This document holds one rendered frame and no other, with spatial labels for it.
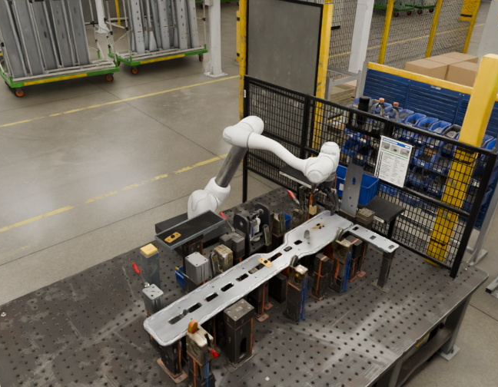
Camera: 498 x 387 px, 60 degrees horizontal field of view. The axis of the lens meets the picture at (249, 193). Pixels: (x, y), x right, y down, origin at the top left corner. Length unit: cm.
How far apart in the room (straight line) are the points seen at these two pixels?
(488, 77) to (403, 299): 128
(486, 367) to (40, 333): 282
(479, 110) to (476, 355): 179
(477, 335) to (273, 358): 188
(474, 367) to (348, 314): 123
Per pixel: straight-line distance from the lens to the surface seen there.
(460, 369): 348
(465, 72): 653
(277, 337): 240
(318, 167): 221
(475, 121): 262
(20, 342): 261
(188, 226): 234
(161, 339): 200
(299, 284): 229
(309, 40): 436
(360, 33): 649
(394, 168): 287
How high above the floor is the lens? 250
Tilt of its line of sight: 31 degrees down
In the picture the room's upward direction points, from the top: 1 degrees clockwise
